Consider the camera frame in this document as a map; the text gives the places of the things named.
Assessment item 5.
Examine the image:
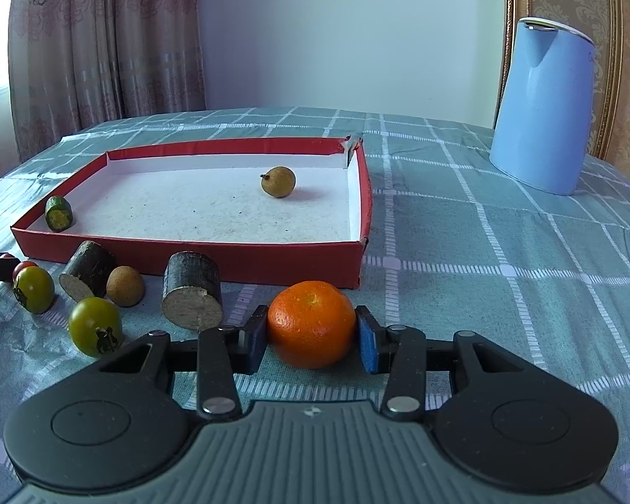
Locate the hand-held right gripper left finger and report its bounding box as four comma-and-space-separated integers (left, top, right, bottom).
99, 304, 270, 422

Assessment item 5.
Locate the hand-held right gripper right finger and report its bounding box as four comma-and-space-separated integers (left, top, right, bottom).
355, 305, 531, 423

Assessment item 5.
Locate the green tomato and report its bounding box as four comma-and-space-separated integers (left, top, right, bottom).
13, 266, 55, 314
68, 297, 123, 358

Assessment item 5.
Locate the orange mandarin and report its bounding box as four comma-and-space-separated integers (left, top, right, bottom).
267, 281, 358, 370

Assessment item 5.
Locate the thick dark sugarcane piece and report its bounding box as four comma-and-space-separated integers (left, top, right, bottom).
160, 251, 224, 331

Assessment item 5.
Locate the red cardboard box tray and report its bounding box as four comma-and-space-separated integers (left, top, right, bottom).
10, 136, 373, 291

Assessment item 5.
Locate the short dark sugarcane piece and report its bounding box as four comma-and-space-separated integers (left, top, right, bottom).
59, 240, 118, 302

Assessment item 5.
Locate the round brown longan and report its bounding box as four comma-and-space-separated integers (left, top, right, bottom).
106, 265, 146, 308

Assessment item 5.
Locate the green cucumber piece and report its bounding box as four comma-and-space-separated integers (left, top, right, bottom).
45, 196, 74, 233

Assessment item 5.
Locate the brown longan with stem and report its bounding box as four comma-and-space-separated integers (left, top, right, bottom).
261, 166, 296, 199

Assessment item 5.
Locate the beige patterned curtain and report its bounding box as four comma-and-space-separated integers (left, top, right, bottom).
8, 0, 207, 163

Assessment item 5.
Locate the blue electric kettle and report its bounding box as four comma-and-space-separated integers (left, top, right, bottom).
490, 17, 596, 196

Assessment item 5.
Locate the gold framed upholstered chair back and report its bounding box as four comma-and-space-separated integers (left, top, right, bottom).
499, 0, 630, 192

